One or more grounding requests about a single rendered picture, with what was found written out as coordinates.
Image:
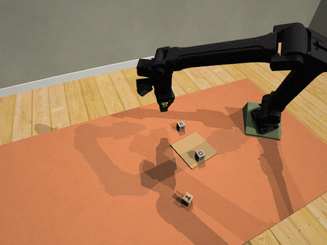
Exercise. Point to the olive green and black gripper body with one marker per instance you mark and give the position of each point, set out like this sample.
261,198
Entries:
169,93

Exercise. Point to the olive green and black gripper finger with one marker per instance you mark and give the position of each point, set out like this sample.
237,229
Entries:
169,103

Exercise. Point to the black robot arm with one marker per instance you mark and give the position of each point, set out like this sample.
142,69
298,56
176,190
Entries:
295,38

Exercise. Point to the beige flat mat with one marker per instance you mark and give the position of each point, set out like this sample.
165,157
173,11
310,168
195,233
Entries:
187,147

